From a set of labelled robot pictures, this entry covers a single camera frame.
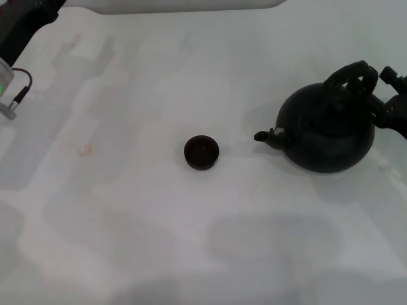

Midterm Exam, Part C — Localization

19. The dark red cable with connector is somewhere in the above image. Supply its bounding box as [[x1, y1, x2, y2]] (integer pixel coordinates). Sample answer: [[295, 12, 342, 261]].
[[0, 67, 34, 121]]

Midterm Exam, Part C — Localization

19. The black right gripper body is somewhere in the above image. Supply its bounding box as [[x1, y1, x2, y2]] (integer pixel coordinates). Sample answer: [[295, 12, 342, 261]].
[[377, 91, 407, 141]]

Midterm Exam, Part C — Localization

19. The dark brown round teacup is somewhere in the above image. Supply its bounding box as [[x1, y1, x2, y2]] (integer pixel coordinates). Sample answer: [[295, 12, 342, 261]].
[[183, 134, 221, 170]]

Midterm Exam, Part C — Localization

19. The black round teapot with handle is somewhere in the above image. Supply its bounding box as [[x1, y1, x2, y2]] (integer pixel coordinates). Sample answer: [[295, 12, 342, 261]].
[[253, 60, 380, 174]]

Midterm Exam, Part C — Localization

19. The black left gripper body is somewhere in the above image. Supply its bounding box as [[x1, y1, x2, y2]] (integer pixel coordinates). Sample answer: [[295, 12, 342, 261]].
[[0, 2, 59, 66]]

